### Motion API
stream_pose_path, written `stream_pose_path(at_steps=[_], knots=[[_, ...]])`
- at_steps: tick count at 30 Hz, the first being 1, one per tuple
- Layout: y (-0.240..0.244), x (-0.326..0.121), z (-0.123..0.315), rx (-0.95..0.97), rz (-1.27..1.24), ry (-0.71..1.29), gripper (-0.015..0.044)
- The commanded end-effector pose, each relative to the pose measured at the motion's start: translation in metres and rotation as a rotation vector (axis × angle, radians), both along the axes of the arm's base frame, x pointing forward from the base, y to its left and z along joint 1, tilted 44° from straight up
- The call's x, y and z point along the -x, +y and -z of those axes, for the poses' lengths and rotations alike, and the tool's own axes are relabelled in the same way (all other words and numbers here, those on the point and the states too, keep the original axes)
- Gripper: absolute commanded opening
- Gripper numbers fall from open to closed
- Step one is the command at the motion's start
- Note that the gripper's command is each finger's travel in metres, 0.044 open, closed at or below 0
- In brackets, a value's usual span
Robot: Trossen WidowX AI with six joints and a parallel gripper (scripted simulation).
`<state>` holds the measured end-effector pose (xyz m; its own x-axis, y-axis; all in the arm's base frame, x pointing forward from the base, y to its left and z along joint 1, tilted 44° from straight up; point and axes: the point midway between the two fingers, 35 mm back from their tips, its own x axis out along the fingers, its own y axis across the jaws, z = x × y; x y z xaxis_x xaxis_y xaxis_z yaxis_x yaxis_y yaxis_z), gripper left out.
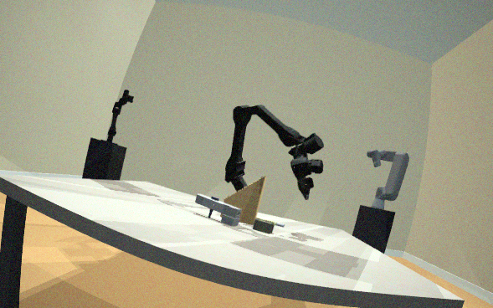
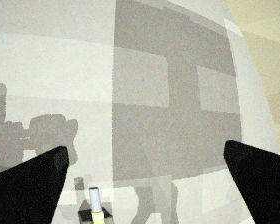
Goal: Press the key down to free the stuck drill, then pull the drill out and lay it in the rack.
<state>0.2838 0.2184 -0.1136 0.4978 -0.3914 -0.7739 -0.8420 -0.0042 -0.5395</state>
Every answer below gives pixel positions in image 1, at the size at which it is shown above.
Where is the white cylinder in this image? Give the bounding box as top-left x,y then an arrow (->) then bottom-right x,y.
256,218 -> 285,228

